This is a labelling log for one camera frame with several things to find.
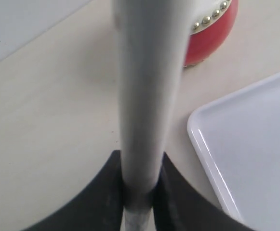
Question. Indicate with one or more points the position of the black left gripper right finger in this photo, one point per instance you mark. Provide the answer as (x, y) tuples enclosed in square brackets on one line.
[(177, 206)]

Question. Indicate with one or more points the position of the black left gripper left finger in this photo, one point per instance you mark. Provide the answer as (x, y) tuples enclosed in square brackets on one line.
[(98, 207)]

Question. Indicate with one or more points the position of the wooden drumstick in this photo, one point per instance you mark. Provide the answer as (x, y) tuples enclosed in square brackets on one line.
[(152, 39)]

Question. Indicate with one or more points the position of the small red drum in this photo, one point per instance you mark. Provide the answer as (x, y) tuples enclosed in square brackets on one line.
[(212, 22)]

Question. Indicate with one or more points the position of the white rectangular plastic tray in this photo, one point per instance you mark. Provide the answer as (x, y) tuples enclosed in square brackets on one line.
[(237, 140)]

